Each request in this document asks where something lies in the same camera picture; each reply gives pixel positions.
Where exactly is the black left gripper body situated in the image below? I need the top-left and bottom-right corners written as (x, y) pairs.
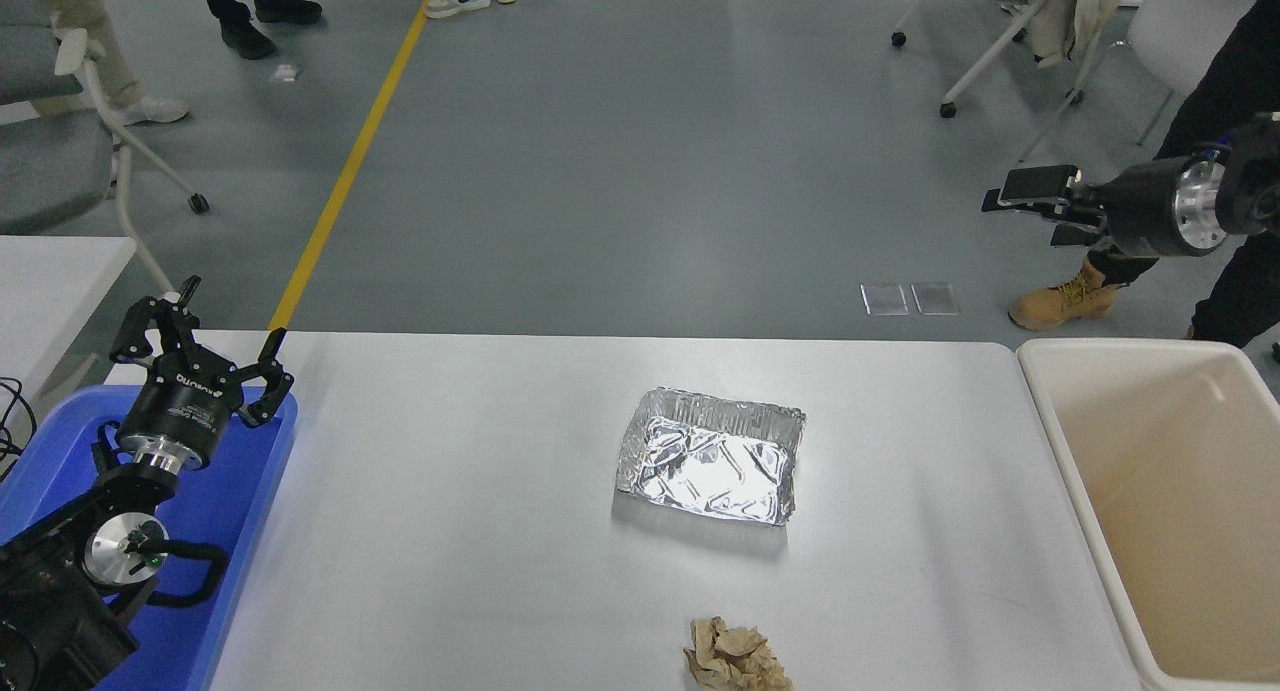
top-left (117, 365), bottom-right (246, 470)

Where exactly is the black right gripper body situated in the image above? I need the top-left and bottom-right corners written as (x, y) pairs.
top-left (1098, 156), bottom-right (1187, 260)

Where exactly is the silver foil tray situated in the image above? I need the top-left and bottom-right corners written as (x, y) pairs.
top-left (615, 388), bottom-right (808, 526)

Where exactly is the white side table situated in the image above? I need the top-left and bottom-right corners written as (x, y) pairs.
top-left (0, 234), bottom-right (139, 402)

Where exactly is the blue plastic tray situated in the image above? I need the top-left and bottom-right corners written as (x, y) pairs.
top-left (0, 386), bottom-right (299, 691)

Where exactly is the white wheeled chair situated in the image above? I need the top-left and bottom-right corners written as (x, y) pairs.
top-left (891, 0), bottom-right (1086, 120)

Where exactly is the beige coat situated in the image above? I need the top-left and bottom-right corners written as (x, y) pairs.
top-left (1020, 0), bottom-right (1126, 69)

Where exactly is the white shell chair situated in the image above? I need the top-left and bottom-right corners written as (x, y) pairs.
top-left (1020, 0), bottom-right (1266, 165)

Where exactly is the grey office chair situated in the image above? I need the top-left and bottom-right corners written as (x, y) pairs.
top-left (0, 0), bottom-right (212, 297)

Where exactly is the yellow floor tape line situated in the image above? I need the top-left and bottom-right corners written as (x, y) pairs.
top-left (267, 0), bottom-right (449, 334)

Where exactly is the large pale plastic bin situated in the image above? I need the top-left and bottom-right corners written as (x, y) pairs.
top-left (1016, 339), bottom-right (1280, 691)

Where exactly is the crumpled tan paper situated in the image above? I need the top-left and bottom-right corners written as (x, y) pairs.
top-left (683, 616), bottom-right (794, 691)

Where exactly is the black cable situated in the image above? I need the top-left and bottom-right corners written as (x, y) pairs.
top-left (0, 376), bottom-right (39, 482)

